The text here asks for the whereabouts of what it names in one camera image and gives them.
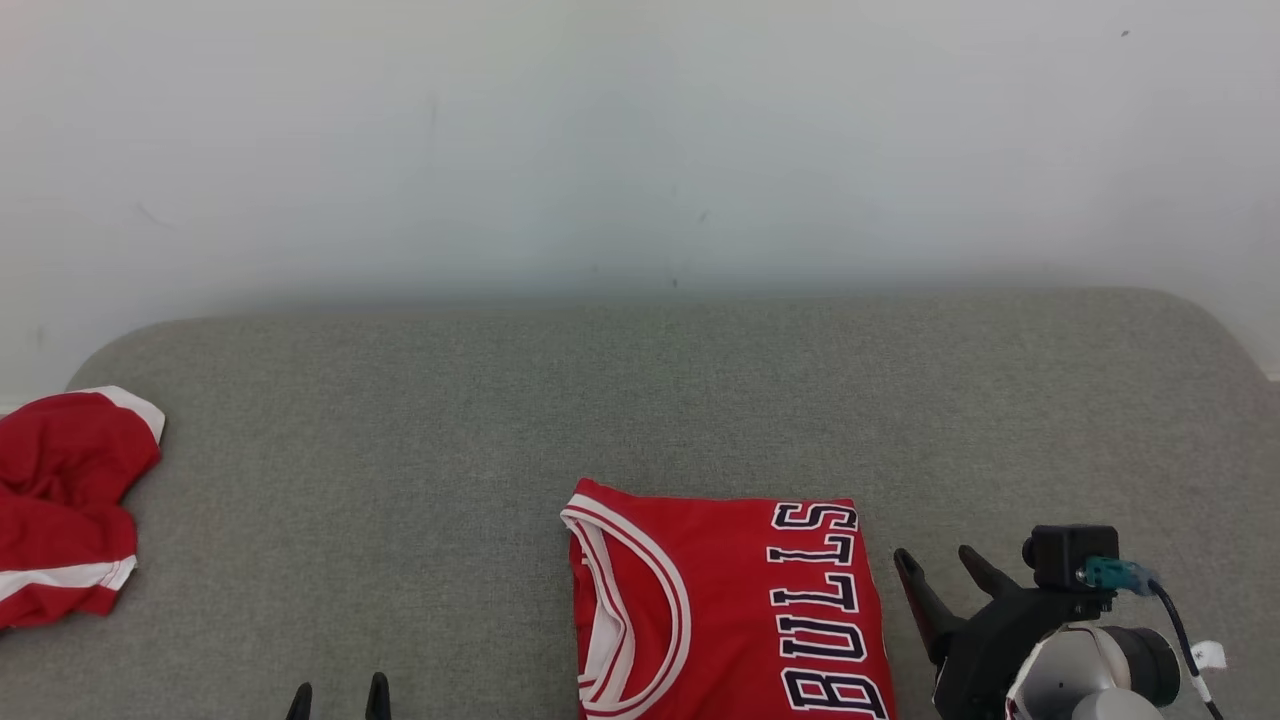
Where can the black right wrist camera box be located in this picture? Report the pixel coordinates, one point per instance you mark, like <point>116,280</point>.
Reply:
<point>1060,555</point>

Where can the grey fabric sofa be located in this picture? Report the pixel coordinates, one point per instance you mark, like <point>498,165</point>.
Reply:
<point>400,450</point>

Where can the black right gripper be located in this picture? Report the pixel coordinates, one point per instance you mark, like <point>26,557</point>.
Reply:
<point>980,660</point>

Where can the red Bulls basketball jersey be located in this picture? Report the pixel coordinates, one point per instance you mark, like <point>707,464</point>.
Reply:
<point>720,600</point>

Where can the red shorts with white stripes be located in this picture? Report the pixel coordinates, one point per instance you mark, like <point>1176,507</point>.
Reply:
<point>60,470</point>

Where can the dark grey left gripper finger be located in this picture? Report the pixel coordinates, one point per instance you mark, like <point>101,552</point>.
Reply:
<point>301,705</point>
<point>378,700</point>

